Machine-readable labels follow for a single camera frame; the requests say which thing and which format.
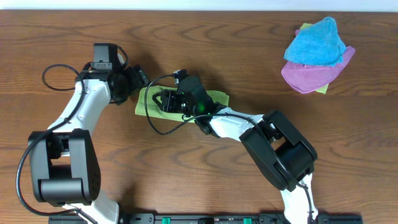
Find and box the black cable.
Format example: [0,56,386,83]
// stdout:
[144,73,315,224]
[16,45,130,224]

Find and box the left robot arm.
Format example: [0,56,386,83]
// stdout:
[16,43,149,223]

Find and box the yellow-green cloth at bottom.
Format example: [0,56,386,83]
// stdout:
[300,23,328,94]

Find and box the green microfiber cloth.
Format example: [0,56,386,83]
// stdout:
[134,85,230,123]

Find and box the blue microfiber cloth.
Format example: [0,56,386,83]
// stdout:
[284,17,347,67]

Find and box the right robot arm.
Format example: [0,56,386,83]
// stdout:
[152,75,318,223]

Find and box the right black cable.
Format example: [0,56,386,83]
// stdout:
[144,73,315,224]

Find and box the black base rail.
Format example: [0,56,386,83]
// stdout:
[48,212,363,224]

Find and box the purple microfiber cloth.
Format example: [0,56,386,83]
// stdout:
[281,46,356,94]

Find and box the left black cable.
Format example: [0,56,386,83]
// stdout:
[16,45,130,224]

